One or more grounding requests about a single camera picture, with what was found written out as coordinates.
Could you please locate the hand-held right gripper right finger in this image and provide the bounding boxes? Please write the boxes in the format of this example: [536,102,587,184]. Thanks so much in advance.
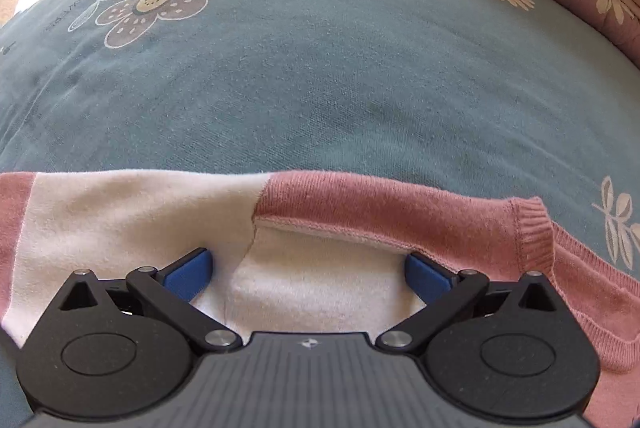
[375,251,558,354]

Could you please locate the pink and white knit sweater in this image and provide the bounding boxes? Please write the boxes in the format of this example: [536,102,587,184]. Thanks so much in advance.
[0,169,640,424]

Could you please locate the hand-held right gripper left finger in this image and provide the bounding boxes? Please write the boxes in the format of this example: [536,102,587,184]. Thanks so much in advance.
[57,247,243,354]

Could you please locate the blue floral bed sheet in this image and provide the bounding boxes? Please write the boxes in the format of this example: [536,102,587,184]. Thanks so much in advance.
[0,0,640,428]

